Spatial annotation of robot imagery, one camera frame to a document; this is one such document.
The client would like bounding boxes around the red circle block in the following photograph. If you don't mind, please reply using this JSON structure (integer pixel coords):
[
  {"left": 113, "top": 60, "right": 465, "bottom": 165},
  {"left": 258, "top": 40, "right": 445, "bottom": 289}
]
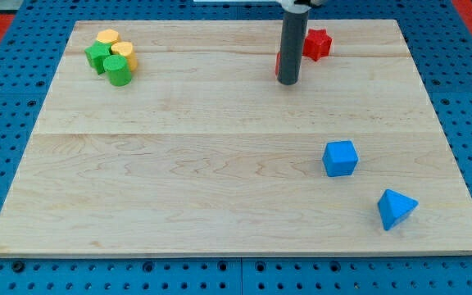
[{"left": 275, "top": 52, "right": 281, "bottom": 76}]

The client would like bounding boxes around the red star block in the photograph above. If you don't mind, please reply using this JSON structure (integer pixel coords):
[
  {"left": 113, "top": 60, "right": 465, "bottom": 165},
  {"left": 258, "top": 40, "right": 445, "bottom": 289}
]
[{"left": 302, "top": 29, "right": 333, "bottom": 61}]

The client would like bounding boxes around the green star block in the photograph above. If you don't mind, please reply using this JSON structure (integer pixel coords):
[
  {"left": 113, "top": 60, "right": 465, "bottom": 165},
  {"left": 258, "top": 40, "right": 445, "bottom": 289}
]
[{"left": 84, "top": 41, "right": 111, "bottom": 75}]

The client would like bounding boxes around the wooden board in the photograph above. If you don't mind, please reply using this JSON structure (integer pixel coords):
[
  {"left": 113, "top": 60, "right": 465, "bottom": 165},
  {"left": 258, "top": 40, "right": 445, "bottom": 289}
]
[{"left": 0, "top": 20, "right": 472, "bottom": 258}]

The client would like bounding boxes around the blue cube block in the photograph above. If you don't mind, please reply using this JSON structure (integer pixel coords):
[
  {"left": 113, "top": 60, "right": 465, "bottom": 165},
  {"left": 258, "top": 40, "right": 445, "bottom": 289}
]
[{"left": 322, "top": 140, "right": 359, "bottom": 177}]

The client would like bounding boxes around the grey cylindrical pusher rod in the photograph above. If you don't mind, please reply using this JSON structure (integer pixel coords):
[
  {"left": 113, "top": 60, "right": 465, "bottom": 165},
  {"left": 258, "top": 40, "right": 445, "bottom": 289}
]
[{"left": 277, "top": 10, "right": 309, "bottom": 85}]

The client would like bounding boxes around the green cylinder block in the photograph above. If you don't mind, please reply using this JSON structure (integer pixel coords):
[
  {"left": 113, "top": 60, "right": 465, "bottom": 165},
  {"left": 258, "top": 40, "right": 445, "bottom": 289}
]
[{"left": 103, "top": 55, "right": 132, "bottom": 87}]

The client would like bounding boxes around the yellow heart block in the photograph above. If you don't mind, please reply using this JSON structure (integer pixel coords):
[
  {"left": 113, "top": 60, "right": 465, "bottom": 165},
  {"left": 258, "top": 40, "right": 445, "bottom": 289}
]
[{"left": 111, "top": 41, "right": 138, "bottom": 71}]

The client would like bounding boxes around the blue triangle block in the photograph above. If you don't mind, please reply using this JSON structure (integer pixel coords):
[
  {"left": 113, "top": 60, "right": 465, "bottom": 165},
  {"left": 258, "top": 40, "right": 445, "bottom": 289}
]
[{"left": 377, "top": 189, "right": 419, "bottom": 231}]

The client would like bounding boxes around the yellow hexagon block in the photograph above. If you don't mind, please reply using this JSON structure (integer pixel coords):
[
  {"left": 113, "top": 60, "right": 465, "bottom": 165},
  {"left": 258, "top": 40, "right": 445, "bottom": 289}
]
[{"left": 96, "top": 29, "right": 121, "bottom": 44}]

